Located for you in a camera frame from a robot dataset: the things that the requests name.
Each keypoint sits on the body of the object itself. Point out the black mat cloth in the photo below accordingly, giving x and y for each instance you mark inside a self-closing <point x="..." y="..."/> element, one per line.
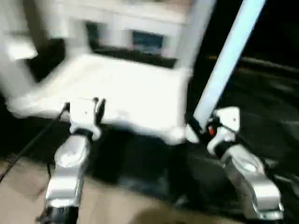
<point x="140" y="158"/>

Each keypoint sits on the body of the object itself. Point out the long black rod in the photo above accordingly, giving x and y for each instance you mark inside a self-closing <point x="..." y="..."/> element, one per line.
<point x="268" y="64"/>

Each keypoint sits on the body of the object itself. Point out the small tan label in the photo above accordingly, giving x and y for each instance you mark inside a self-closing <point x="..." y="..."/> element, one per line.
<point x="213" y="57"/>

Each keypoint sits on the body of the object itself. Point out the white display cabinet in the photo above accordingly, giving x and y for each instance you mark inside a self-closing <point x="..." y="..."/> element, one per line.
<point x="140" y="21"/>

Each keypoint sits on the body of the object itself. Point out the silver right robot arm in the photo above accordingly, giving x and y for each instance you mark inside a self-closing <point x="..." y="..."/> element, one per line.
<point x="252" y="172"/>

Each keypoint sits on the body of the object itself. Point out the dark tall cabinet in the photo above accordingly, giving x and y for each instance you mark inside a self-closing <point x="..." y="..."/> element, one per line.
<point x="275" y="28"/>

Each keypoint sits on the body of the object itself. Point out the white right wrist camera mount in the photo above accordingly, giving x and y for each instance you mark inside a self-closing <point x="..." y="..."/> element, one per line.
<point x="229" y="121"/>

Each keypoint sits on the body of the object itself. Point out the white plastic table top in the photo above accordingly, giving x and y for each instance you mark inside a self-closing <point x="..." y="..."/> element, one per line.
<point x="116" y="93"/>

